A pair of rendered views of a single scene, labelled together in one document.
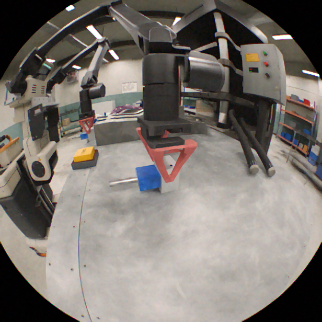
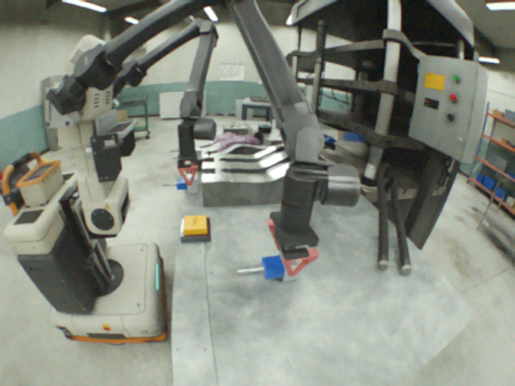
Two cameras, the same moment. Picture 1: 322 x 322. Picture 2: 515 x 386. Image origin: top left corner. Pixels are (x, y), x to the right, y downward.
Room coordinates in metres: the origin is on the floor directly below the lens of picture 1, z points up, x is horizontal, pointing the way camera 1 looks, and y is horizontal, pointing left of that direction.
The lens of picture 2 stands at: (-0.11, 0.05, 1.17)
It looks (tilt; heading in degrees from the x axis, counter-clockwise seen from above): 28 degrees down; 4
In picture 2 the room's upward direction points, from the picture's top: 5 degrees clockwise
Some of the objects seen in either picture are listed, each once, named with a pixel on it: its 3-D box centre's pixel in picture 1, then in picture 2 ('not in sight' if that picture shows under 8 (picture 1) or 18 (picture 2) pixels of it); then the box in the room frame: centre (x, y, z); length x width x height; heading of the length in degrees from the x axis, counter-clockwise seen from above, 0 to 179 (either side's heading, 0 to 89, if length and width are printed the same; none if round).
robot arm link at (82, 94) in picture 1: (85, 95); (188, 131); (0.53, 0.34, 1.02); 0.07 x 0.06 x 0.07; 88
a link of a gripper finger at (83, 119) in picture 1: (87, 123); (188, 171); (0.51, 0.33, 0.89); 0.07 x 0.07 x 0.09; 21
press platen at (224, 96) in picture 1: (211, 101); (362, 129); (1.47, -0.59, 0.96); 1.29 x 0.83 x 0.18; 19
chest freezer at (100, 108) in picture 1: (102, 110); (183, 105); (6.92, 3.37, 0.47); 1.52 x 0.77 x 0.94; 97
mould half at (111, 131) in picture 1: (148, 117); (270, 170); (0.63, 0.06, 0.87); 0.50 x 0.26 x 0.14; 109
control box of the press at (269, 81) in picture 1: (257, 145); (415, 214); (0.66, -0.67, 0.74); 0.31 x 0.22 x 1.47; 19
